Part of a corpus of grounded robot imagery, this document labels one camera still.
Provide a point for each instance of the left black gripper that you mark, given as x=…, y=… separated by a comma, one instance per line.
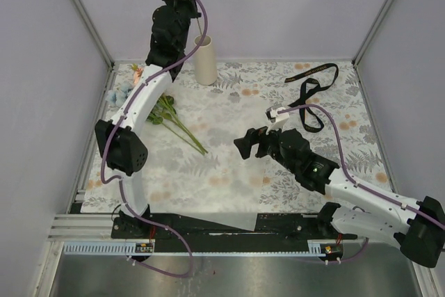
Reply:
x=190, y=3

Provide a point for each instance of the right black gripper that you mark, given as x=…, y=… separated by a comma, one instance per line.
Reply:
x=244, y=145

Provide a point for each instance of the artificial flower bouquet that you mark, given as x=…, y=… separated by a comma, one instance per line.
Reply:
x=163, y=113

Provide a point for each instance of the white wrapping paper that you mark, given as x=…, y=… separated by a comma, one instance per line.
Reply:
x=219, y=186

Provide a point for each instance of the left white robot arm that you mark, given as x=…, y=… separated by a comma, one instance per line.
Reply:
x=121, y=149

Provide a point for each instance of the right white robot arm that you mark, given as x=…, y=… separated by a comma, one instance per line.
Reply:
x=415, y=227

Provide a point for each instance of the beige ceramic vase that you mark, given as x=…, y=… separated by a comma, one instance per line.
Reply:
x=205, y=63

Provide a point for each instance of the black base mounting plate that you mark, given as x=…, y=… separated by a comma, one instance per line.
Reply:
x=284, y=229

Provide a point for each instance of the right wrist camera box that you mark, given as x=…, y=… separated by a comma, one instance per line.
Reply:
x=277, y=116

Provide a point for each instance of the aluminium frame rail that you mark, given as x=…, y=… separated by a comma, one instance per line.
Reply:
x=107, y=60

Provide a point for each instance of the white slotted cable duct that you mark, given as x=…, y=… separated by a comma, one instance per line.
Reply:
x=172, y=248

